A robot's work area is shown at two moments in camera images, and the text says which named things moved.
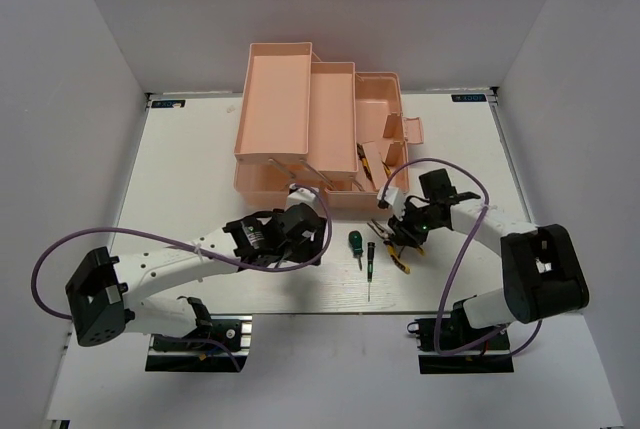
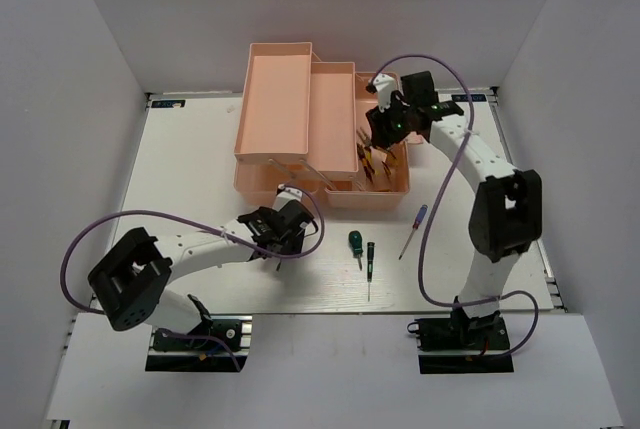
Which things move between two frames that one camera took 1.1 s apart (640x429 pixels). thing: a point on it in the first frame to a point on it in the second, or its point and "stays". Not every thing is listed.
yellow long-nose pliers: (386, 237) to (363, 149)
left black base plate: (222, 346) stays
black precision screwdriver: (370, 265) stays
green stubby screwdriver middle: (355, 241) stays
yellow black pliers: (365, 162) to (387, 162)
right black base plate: (451, 345) stays
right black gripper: (405, 235) to (381, 135)
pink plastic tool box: (307, 123) stays
